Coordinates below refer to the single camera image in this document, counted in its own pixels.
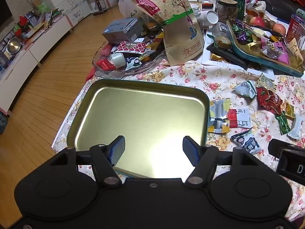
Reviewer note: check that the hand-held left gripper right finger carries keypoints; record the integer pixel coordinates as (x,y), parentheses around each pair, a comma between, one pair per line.
(190,150)

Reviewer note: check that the gold striped snack packet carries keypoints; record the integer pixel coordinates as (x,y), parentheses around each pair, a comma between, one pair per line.
(265,82)

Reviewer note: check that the small clear glass jar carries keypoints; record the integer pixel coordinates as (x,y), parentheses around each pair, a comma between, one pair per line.
(220,32)

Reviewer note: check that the pink snack packet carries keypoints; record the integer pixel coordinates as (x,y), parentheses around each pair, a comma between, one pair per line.
(283,57)

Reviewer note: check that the floral tablecloth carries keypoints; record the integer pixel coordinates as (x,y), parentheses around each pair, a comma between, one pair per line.
(214,85)

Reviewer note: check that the white green snack packet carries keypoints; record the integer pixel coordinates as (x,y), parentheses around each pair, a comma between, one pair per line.
(245,89)

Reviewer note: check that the red foil snack packet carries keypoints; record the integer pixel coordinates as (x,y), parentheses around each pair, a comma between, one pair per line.
(269,100)

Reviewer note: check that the clear tape roll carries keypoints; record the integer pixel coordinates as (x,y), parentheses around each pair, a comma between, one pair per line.
(118,59)

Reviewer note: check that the white cup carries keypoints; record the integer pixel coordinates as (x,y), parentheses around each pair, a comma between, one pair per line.
(212,16)

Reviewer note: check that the silver yellow snack packet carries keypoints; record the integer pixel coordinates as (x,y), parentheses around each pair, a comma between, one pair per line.
(219,114)

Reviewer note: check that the green can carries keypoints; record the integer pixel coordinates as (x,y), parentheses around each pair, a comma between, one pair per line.
(239,7)

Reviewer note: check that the clear glass dish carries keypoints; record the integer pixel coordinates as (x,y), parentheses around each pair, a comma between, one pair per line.
(133,72)

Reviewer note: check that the black flat box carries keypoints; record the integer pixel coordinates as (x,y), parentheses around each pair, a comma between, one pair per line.
(228,56)

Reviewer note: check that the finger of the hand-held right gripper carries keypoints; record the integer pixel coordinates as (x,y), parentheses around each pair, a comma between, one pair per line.
(275,146)

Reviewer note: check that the yellow red apple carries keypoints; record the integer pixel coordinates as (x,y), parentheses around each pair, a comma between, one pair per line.
(279,29)

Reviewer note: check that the white cabinet with drawings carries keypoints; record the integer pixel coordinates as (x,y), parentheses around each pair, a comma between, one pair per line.
(71,2)

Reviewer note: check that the white low cabinet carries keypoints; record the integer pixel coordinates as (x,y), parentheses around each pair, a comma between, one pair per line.
(23,62)

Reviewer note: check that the white red snack packet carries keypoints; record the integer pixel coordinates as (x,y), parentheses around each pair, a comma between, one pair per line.
(240,118)

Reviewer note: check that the glass jar black lid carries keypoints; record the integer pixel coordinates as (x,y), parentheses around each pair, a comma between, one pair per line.
(226,10)

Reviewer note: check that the metal bowl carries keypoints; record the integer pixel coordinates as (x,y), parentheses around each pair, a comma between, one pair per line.
(14,45)

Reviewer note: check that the black leather sofa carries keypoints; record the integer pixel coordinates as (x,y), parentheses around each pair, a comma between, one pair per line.
(281,2)

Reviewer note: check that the black white snack packet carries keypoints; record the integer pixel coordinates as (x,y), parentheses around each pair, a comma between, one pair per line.
(133,63)
(247,142)

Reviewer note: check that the gold tin tray teal rim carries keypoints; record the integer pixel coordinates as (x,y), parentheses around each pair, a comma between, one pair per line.
(143,114)
(262,62)

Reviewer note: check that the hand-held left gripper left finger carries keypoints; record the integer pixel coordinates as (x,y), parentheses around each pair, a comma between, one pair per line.
(118,149)

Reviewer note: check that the small red packet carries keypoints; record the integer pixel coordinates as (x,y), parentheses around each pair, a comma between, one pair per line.
(104,64)

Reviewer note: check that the brown round fruit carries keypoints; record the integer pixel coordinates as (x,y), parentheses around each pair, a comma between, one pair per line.
(271,23)

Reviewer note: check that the green foil snack packet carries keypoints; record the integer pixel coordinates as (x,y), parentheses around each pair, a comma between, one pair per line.
(283,124)

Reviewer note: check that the kraft paper pouch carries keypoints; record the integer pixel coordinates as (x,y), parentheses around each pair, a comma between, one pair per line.
(181,43)

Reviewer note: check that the small gold snack packet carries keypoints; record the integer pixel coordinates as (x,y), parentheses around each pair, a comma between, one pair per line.
(289,109)

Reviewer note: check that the pale blue snack packet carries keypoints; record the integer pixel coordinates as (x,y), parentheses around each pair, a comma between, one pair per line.
(296,127)

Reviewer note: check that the red patterned snack packet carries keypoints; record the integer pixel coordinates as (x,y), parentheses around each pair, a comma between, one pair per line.
(131,47)

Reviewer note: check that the grey cardboard box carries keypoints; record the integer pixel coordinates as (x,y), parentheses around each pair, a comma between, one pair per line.
(119,32)

